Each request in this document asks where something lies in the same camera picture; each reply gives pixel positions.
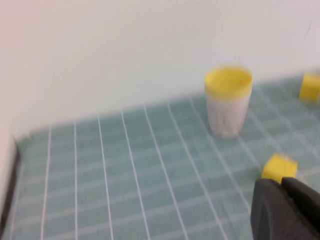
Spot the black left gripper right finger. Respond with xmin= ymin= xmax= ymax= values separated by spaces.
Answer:
xmin=281 ymin=176 xmax=320 ymax=239

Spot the pink marbled cup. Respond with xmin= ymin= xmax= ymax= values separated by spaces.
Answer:
xmin=206 ymin=92 xmax=252 ymax=140

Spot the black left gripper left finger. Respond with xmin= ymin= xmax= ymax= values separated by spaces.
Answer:
xmin=250 ymin=177 xmax=320 ymax=240

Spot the yellow foam block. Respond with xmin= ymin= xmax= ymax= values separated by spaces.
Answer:
xmin=261 ymin=153 xmax=299 ymax=185
xmin=298 ymin=71 xmax=320 ymax=104

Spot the yellow marbled cup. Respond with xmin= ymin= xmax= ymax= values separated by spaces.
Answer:
xmin=204 ymin=64 xmax=254 ymax=101

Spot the green checked tablecloth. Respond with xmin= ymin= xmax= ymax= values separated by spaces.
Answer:
xmin=4 ymin=71 xmax=320 ymax=240

